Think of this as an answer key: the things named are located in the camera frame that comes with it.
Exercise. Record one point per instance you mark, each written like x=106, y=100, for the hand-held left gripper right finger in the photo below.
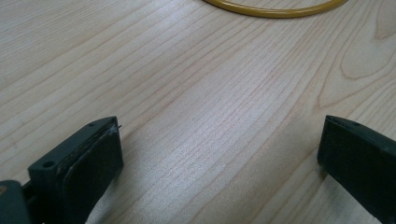
x=358, y=158

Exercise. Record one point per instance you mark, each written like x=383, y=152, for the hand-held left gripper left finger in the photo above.
x=84, y=168

